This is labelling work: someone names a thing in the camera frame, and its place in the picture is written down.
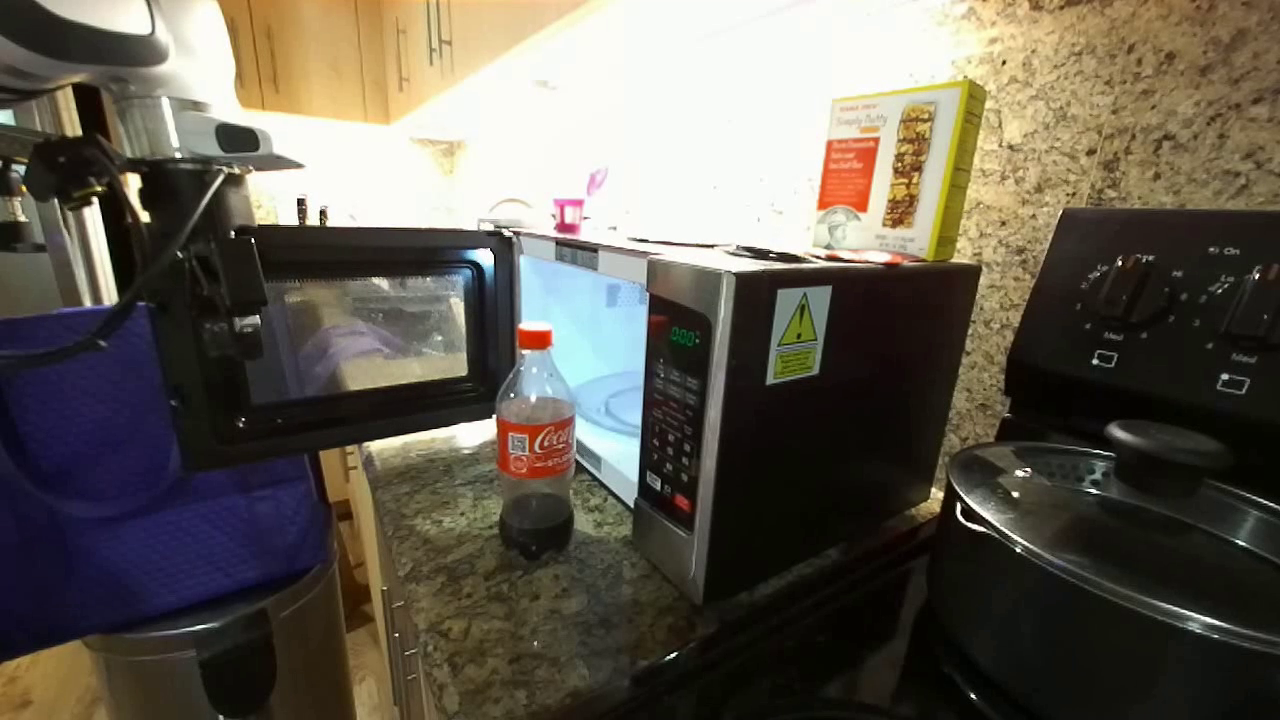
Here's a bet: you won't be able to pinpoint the black microwave door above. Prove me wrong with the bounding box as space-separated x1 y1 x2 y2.
168 220 524 476

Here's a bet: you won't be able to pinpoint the glass pot lid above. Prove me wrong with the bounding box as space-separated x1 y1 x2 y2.
943 416 1280 658

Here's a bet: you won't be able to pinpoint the black cable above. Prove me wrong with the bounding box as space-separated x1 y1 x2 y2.
0 163 238 381

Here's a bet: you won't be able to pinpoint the pink plastic item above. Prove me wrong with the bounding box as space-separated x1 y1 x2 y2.
550 163 613 238

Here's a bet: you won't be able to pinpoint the black stove knob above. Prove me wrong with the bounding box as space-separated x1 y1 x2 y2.
1082 253 1180 333
1205 259 1280 349

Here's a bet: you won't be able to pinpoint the warning label sticker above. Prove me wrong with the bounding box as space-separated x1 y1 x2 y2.
764 285 836 391

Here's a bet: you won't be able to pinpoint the black cooking pot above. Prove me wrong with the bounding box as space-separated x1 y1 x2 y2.
930 416 1280 720

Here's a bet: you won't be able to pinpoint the stainless steel cylinder bin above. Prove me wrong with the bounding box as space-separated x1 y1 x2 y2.
82 554 361 720

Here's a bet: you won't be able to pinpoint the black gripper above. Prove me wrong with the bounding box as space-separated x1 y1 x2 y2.
137 156 277 364

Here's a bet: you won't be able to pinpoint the wooden wall cabinets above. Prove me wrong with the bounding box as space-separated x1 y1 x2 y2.
215 0 592 127

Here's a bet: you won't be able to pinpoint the black electric stove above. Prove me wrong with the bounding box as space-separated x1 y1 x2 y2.
933 205 1280 720

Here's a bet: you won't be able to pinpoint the blue fabric bag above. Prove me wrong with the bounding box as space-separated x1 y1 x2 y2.
0 298 336 655

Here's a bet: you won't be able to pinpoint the food package box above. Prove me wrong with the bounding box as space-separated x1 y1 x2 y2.
811 75 991 266

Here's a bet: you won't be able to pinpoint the clear bottle orange label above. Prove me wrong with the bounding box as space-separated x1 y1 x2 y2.
492 318 581 562

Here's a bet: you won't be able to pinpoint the glass microwave turntable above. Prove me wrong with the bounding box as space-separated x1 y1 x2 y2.
571 366 651 446

